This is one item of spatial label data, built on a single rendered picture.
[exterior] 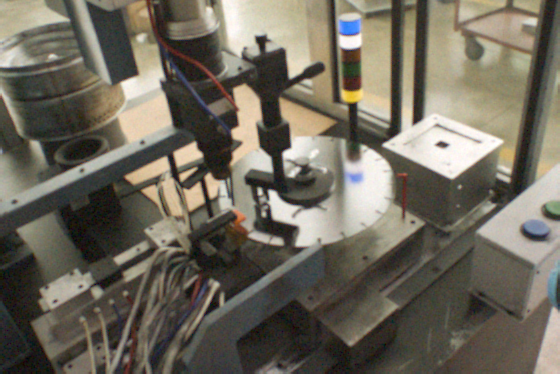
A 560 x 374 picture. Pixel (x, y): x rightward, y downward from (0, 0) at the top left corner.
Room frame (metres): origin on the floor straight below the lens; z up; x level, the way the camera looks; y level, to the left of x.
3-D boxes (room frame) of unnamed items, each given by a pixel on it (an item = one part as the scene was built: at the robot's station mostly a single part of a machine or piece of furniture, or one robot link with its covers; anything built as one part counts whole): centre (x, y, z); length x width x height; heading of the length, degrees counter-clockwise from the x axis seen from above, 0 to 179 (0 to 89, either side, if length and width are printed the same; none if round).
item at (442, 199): (0.93, -0.35, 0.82); 0.18 x 0.18 x 0.15; 35
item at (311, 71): (0.72, -0.04, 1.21); 0.08 x 0.06 x 0.03; 125
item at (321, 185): (0.79, -0.04, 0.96); 0.11 x 0.11 x 0.03
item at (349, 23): (1.06, -0.18, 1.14); 0.05 x 0.04 x 0.03; 35
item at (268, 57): (0.72, 0.00, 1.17); 0.06 x 0.05 x 0.20; 116
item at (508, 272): (0.69, -0.47, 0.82); 0.28 x 0.11 x 0.15; 125
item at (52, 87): (1.32, 0.54, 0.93); 0.31 x 0.31 x 0.36
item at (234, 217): (0.67, 0.12, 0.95); 0.10 x 0.03 x 0.07; 125
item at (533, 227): (0.64, -0.42, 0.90); 0.04 x 0.04 x 0.02
